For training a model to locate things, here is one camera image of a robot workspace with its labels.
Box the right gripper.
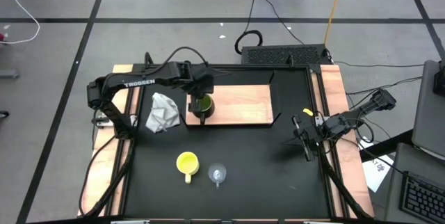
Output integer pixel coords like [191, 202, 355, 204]
[292, 114, 326, 163]

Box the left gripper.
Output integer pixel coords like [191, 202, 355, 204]
[179, 61, 216, 114]

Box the black mug green inside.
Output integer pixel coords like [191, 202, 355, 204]
[190, 93, 216, 127]

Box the yellow mug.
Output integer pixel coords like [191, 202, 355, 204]
[175, 151, 201, 185]

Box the clear glass cup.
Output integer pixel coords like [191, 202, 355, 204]
[207, 163, 228, 190]

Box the grey white cloth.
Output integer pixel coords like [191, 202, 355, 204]
[145, 92, 182, 134]

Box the light wooden side panel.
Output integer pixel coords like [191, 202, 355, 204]
[79, 64, 143, 217]
[311, 64, 375, 218]

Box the white paper sheet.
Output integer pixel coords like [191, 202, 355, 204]
[357, 136, 396, 193]

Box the black desk leg bar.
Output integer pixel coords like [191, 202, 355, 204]
[359, 129, 414, 163]

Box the black perforated computer case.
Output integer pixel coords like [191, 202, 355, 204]
[241, 44, 332, 67]

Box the silver black base clamp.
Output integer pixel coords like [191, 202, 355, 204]
[92, 111, 115, 128]

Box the grey desk top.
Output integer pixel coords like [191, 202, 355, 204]
[412, 59, 445, 161]
[384, 143, 445, 224]

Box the black keyboard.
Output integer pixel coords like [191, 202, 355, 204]
[398, 170, 445, 224]

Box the black desk device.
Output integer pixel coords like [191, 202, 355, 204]
[432, 62, 445, 97]

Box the short grey metal foot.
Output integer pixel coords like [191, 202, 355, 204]
[0, 69, 20, 79]

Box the black aluminium table frame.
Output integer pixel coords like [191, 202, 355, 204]
[79, 62, 375, 224]

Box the coiled black cable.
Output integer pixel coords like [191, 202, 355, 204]
[234, 29, 264, 56]

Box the thin black desk cable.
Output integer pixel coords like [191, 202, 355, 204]
[333, 60, 426, 69]
[346, 76, 423, 96]

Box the thin black floor cable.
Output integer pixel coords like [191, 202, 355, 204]
[255, 0, 306, 46]

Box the yellow floor cable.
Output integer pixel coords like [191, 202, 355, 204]
[323, 0, 348, 46]

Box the white floor cable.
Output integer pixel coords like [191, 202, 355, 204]
[0, 0, 41, 45]

